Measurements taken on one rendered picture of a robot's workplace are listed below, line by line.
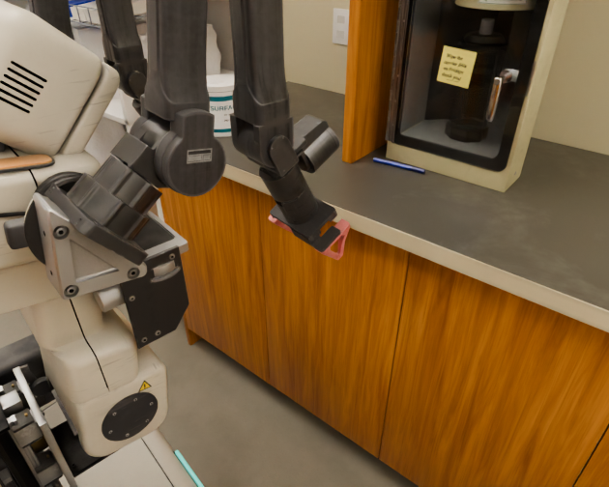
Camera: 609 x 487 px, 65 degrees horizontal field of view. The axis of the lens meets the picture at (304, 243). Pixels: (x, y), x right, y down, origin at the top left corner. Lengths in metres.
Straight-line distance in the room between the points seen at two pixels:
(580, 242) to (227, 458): 1.24
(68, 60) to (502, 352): 0.92
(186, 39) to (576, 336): 0.81
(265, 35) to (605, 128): 1.15
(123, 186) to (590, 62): 1.28
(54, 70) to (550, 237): 0.90
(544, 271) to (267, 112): 0.59
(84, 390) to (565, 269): 0.86
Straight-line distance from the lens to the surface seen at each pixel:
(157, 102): 0.57
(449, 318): 1.09
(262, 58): 0.61
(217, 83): 1.43
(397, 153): 1.29
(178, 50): 0.55
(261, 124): 0.62
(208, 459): 1.74
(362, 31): 1.18
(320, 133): 0.72
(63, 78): 0.66
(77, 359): 0.84
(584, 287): 0.96
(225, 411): 1.84
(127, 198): 0.56
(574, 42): 1.54
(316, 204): 0.76
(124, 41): 0.99
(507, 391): 1.15
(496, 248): 0.99
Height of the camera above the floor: 1.47
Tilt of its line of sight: 34 degrees down
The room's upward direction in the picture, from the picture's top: straight up
